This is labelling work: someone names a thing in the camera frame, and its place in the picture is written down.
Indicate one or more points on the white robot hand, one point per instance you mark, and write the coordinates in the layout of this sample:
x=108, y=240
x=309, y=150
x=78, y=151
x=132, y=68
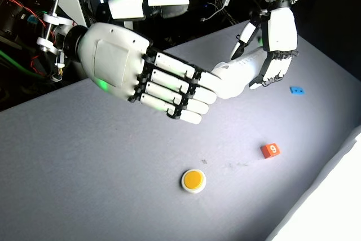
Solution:
x=280, y=29
x=110, y=57

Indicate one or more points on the large white plastic syringe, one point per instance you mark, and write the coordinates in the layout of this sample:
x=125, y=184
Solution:
x=234, y=77

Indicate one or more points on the flat blue block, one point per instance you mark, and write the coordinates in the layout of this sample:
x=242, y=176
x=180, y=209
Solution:
x=297, y=91

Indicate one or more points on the orange number block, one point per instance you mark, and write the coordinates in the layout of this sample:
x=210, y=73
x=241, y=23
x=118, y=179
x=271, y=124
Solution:
x=270, y=150

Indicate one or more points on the grey table cloth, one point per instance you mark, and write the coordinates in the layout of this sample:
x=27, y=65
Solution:
x=112, y=181

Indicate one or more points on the yellow button with white base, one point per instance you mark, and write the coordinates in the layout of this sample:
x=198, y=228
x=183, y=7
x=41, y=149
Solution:
x=193, y=180

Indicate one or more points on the white backdrop sheet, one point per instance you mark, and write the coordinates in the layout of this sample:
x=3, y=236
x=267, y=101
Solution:
x=332, y=204

